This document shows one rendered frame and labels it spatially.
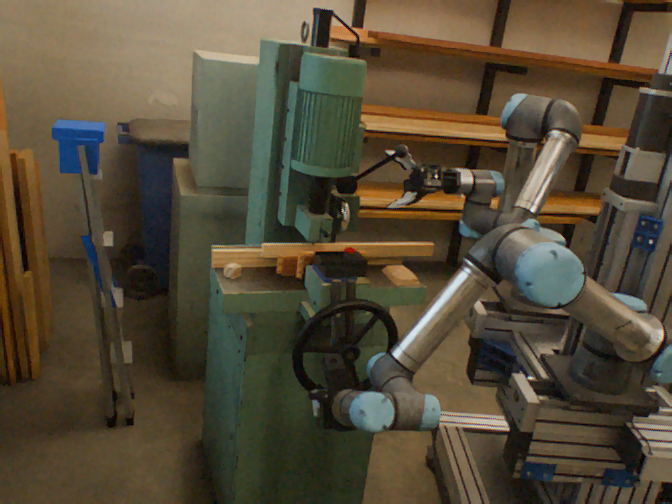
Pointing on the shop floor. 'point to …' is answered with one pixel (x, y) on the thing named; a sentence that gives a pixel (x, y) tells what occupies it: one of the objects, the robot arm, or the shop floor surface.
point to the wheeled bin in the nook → (152, 200)
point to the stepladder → (97, 255)
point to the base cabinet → (274, 427)
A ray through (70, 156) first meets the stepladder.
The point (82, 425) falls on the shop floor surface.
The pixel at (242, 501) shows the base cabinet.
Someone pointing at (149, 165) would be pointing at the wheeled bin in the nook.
